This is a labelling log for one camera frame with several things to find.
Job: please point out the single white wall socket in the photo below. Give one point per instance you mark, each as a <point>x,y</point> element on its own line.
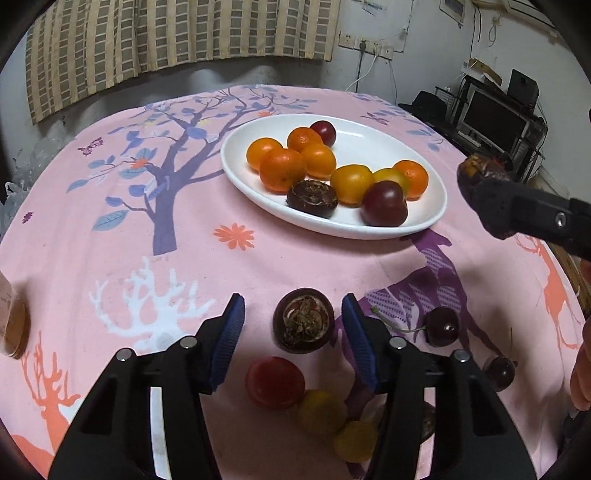
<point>346,39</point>

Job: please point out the dark red cherry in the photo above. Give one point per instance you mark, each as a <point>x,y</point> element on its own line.
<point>501,373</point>
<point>442,327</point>

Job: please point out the black hat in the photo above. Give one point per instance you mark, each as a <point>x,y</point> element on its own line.
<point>422,105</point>

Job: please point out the yellow cherry tomato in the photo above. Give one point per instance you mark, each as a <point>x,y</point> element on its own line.
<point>322,411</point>
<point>355,441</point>

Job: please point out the beige checked curtain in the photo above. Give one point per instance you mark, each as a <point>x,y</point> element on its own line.
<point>161,41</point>

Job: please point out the white air conditioner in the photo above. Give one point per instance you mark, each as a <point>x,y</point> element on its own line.
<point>531,11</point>

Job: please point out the black speaker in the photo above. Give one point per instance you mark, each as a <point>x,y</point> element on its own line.
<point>524,86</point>

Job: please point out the small dark red plum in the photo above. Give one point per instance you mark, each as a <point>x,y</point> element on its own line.
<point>324,131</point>

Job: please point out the white oval plate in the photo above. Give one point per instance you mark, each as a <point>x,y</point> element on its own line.
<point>406,138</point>

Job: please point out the computer monitor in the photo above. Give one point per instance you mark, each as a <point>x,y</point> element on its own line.
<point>494,117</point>

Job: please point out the person's right hand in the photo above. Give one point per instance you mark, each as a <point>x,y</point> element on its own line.
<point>581,378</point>

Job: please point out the small cardboard box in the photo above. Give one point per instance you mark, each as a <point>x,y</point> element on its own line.
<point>482,69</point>

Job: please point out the white wall electrical box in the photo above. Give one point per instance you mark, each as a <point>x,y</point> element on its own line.
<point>452,8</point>

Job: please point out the red cherry tomato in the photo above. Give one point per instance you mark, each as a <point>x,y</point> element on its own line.
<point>274,383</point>

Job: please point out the black computer desk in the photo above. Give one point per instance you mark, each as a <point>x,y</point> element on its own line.
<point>531,138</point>

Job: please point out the dark brown water chestnut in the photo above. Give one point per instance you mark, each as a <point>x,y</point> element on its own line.
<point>311,198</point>
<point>471,167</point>
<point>302,321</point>
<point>427,422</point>

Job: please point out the pink printed tablecloth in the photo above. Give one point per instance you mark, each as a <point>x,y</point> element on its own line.
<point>138,240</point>

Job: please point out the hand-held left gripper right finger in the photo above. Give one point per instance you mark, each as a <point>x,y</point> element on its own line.
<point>360,341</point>

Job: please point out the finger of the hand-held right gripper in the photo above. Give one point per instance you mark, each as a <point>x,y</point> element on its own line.
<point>521,214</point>

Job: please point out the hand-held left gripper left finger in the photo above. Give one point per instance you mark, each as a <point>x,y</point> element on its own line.
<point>226,341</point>

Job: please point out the double white wall socket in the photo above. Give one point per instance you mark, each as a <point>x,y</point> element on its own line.
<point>376,48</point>

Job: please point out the yellow purple plum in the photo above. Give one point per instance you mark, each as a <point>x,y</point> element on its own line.
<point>390,177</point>

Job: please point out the orange tangerine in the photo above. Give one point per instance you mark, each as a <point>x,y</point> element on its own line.
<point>353,184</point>
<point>281,170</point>
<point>319,160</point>
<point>302,137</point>
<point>264,152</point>
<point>414,177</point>

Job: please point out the large dark purple plum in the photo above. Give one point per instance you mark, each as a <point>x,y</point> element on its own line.
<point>384,203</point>

